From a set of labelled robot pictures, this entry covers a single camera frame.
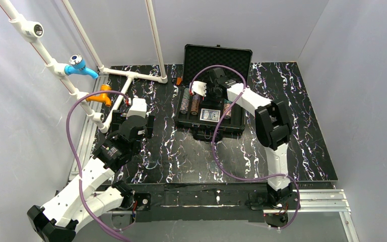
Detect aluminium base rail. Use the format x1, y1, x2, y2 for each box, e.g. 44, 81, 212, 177
43, 75, 359, 242

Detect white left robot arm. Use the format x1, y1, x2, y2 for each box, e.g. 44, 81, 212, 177
27, 114, 155, 241

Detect blue playing card deck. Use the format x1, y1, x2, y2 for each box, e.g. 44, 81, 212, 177
200, 108, 221, 123

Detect green poker chip stack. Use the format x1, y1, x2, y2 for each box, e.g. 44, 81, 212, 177
179, 88, 191, 114

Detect clear acrylic dealer button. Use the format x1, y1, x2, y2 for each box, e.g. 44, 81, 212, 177
207, 161, 221, 174

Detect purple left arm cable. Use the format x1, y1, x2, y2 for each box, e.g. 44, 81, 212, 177
66, 90, 138, 242

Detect white PVC pipe frame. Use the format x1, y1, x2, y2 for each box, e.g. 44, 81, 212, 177
0, 0, 168, 134

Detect orange plastic faucet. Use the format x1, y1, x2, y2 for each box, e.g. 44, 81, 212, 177
86, 84, 112, 107

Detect clear round acrylic disc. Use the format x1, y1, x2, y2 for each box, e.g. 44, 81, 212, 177
143, 157, 159, 170

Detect purple poker chip stack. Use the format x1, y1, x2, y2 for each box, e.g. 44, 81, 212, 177
190, 94, 201, 115

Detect small orange block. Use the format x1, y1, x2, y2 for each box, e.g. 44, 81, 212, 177
176, 77, 182, 86

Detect orange poker chip stack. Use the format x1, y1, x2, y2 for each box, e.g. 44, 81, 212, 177
223, 103, 231, 119

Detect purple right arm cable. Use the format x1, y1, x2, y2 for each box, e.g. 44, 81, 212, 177
189, 65, 301, 231

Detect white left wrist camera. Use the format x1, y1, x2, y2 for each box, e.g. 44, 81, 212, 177
126, 98, 147, 119

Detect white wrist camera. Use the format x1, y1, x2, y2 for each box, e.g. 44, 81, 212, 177
126, 98, 147, 119
189, 81, 207, 97

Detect blue plastic faucet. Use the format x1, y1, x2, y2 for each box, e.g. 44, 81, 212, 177
64, 54, 99, 79

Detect black poker set case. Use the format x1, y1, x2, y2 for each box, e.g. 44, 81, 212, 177
174, 44, 252, 141

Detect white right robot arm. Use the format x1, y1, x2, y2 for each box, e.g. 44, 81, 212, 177
201, 65, 292, 205

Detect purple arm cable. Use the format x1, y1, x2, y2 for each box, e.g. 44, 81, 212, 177
189, 65, 301, 231
66, 90, 138, 242

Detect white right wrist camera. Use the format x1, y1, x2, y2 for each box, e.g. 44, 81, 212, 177
189, 81, 207, 97

